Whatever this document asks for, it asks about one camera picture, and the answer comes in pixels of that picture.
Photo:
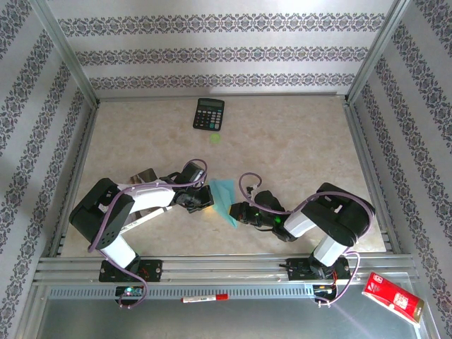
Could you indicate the white booklet with photo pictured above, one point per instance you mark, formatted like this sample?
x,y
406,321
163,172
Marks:
x,y
144,175

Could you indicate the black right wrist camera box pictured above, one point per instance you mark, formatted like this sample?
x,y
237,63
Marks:
x,y
268,201

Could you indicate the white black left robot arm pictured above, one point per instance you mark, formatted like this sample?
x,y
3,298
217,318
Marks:
x,y
106,219

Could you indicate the aluminium front rail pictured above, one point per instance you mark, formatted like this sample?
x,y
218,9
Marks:
x,y
226,268

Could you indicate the aluminium back rail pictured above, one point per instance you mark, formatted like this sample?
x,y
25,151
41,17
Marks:
x,y
219,96

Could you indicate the small green sticker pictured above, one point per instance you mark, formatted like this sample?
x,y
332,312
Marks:
x,y
215,138

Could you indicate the red white marker pen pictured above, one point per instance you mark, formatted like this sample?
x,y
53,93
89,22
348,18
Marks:
x,y
201,299

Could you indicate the black calculator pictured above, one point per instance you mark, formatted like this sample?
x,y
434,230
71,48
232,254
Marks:
x,y
208,114

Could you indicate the red carton box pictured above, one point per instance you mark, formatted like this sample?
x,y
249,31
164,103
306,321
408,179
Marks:
x,y
392,296

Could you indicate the aluminium frame post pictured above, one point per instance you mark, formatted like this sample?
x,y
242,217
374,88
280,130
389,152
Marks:
x,y
67,53
378,53

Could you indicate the aluminium side rail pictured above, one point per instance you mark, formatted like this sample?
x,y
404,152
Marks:
x,y
74,159
370,159

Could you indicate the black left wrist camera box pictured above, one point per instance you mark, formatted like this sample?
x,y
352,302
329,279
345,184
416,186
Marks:
x,y
192,174

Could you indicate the light blue paper sheet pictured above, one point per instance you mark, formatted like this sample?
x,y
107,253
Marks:
x,y
222,196

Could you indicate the small controller board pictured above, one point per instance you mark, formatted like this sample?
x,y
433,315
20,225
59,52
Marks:
x,y
323,289
129,291

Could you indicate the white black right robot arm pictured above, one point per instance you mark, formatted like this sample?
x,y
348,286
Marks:
x,y
335,215

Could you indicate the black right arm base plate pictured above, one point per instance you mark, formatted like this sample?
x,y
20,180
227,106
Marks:
x,y
300,270

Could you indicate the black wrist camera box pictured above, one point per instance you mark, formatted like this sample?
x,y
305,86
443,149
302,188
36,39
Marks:
x,y
268,201
192,174

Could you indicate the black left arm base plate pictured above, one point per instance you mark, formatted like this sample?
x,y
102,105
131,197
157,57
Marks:
x,y
152,270

